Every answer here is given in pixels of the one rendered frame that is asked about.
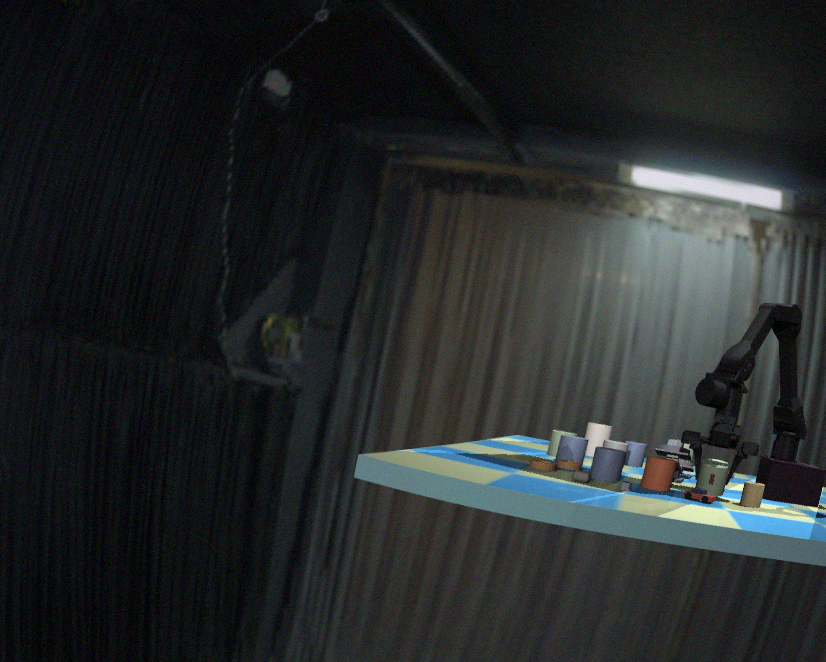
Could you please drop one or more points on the white cylinder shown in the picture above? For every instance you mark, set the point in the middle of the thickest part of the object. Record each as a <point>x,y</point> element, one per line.
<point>596,434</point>
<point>615,445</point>

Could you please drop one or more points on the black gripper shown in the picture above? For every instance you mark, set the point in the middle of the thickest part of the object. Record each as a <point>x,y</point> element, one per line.
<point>696,441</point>

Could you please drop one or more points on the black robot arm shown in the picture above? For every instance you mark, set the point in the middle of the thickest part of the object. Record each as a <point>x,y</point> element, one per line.
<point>723,388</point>

